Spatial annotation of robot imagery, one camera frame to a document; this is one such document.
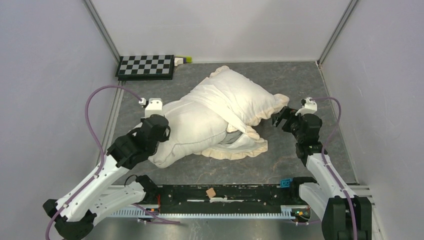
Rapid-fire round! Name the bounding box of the grey pillowcase with cream ruffle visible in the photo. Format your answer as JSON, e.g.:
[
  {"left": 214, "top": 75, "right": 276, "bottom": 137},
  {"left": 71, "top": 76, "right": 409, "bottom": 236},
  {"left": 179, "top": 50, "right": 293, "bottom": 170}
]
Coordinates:
[{"left": 183, "top": 65, "right": 290, "bottom": 160}]

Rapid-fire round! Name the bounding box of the white pillow insert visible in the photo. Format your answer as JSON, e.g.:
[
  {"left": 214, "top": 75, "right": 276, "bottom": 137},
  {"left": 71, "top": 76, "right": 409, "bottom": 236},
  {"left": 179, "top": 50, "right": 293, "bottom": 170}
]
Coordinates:
[{"left": 148, "top": 100, "right": 228, "bottom": 169}]

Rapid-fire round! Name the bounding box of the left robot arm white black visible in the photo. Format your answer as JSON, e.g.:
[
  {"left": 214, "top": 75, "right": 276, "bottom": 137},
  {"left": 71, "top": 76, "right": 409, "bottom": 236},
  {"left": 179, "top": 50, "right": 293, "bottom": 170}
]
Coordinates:
[{"left": 43, "top": 114, "right": 171, "bottom": 240}]

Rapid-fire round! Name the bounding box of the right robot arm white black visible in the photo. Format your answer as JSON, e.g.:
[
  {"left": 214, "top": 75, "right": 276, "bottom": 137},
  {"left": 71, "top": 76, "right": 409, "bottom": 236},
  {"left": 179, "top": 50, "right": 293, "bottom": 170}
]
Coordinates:
[{"left": 272, "top": 106, "right": 373, "bottom": 240}]

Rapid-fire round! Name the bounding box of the blue toy brick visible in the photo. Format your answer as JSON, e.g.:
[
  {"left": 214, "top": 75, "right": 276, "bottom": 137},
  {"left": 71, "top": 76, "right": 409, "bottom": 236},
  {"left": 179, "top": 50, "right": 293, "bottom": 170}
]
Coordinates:
[{"left": 279, "top": 178, "right": 293, "bottom": 188}]

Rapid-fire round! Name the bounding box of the black white checkerboard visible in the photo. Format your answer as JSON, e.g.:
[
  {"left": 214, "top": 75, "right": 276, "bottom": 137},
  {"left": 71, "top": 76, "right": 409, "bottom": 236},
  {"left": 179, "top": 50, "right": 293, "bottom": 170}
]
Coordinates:
[{"left": 115, "top": 54, "right": 175, "bottom": 81}]

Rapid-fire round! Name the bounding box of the yellow green small object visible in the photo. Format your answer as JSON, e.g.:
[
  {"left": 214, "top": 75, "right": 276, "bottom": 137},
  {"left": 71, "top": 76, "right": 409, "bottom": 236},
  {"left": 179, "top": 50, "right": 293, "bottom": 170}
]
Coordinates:
[{"left": 174, "top": 56, "right": 193, "bottom": 66}]

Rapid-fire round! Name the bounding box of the small tan cube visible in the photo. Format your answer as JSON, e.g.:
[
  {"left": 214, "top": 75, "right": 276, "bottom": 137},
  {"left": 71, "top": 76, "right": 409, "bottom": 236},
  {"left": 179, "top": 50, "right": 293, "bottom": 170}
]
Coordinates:
[{"left": 205, "top": 187, "right": 217, "bottom": 199}]

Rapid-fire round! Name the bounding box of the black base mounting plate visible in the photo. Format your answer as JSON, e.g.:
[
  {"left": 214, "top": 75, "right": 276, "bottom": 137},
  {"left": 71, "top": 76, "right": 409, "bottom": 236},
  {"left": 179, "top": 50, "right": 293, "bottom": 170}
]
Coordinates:
[{"left": 140, "top": 184, "right": 308, "bottom": 214}]

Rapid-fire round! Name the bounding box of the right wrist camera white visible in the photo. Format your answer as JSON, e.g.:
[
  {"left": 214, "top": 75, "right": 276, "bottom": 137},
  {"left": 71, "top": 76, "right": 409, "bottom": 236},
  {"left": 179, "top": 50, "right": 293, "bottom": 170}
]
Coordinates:
[{"left": 295, "top": 97, "right": 318, "bottom": 116}]

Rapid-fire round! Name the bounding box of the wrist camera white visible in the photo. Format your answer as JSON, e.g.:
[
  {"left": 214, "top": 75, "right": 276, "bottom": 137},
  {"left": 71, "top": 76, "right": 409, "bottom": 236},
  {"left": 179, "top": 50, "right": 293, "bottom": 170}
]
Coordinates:
[
  {"left": 295, "top": 97, "right": 318, "bottom": 116},
  {"left": 138, "top": 98, "right": 163, "bottom": 118}
]

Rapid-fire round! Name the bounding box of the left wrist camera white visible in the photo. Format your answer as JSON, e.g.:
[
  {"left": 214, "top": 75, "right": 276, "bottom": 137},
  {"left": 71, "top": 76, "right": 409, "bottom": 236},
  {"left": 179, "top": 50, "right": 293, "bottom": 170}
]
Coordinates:
[{"left": 138, "top": 98, "right": 163, "bottom": 118}]

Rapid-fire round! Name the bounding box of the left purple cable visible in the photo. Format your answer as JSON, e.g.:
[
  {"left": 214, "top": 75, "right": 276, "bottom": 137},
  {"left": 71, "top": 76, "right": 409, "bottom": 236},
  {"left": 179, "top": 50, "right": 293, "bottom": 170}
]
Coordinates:
[{"left": 44, "top": 85, "right": 181, "bottom": 240}]

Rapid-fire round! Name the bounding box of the light blue cable duct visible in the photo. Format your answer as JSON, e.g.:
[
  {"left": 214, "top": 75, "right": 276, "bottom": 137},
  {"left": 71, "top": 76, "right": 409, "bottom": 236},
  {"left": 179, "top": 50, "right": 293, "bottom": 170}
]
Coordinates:
[{"left": 110, "top": 206, "right": 311, "bottom": 220}]

